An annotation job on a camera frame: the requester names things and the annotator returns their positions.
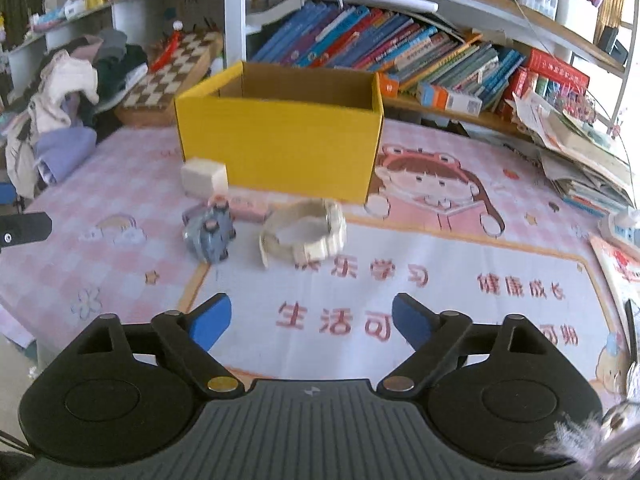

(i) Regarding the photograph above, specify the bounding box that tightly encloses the dark clothes pile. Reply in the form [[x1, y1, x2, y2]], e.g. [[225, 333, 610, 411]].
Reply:
[[92, 30, 151, 111]]

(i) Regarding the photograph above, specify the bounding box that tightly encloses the cream wrist watch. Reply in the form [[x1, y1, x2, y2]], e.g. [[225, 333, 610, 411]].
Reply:
[[258, 199, 347, 268]]

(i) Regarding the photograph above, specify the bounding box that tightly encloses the black smartphone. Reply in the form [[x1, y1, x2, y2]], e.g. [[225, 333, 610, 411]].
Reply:
[[625, 299, 640, 361]]

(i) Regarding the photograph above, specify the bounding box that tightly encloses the wooden chess board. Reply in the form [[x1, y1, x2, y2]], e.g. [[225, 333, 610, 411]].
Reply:
[[115, 30, 224, 127]]

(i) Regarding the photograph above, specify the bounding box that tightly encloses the white bookshelf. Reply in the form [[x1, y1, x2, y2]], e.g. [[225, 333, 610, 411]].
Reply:
[[5, 0, 631, 136]]

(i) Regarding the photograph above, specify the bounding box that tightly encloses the white garment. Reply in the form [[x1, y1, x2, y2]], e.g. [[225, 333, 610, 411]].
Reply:
[[30, 50, 100, 133]]

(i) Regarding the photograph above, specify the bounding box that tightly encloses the pink eraser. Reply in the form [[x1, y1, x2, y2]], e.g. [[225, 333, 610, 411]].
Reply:
[[225, 195, 271, 223]]

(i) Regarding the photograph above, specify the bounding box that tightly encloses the beige garment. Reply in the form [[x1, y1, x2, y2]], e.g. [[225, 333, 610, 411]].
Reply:
[[5, 125, 41, 198]]

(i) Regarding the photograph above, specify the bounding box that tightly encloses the purple garment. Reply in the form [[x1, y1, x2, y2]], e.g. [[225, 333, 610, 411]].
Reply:
[[32, 127, 97, 186]]

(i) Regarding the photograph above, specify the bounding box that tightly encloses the red boxed book set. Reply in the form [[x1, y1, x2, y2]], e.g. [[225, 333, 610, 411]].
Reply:
[[510, 49, 591, 106]]

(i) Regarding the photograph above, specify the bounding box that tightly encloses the white power strip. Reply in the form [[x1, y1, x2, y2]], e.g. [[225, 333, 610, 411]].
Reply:
[[600, 210, 640, 248]]

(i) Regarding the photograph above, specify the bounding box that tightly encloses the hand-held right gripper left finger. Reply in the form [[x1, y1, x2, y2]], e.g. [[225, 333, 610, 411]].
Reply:
[[50, 294, 246, 401]]

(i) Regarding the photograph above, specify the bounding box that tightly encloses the black small device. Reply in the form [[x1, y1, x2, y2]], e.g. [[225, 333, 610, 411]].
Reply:
[[597, 25, 630, 66]]

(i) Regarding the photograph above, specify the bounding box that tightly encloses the small grey toy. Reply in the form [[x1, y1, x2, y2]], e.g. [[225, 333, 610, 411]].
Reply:
[[181, 199, 237, 264]]

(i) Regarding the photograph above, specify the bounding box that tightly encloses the stack of papers and books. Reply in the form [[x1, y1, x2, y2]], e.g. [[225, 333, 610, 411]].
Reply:
[[512, 92, 638, 216]]

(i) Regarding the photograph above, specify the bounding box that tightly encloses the pink printed tablecloth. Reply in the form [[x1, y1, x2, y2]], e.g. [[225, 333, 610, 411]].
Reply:
[[0, 117, 640, 411]]

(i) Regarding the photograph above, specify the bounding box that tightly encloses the pink booklet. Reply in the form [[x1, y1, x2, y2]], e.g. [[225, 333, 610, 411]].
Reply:
[[590, 235, 640, 341]]

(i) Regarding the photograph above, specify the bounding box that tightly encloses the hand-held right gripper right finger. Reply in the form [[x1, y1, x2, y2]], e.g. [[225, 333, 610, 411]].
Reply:
[[376, 292, 576, 401]]

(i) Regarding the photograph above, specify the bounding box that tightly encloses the row of leaning books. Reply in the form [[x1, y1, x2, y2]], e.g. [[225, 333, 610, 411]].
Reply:
[[250, 0, 528, 113]]

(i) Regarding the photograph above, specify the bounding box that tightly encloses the cream cube block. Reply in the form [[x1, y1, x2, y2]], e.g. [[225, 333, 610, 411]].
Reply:
[[180, 157, 228, 198]]

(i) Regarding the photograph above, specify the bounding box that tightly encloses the yellow cardboard box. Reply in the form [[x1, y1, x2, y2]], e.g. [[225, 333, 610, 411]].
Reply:
[[173, 61, 385, 205]]

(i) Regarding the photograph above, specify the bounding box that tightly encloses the white storage bin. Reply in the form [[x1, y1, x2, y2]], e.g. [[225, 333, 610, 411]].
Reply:
[[556, 0, 600, 43]]

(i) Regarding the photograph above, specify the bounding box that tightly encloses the orange white carton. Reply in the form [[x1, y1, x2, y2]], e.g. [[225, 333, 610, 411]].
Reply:
[[416, 82, 483, 117]]

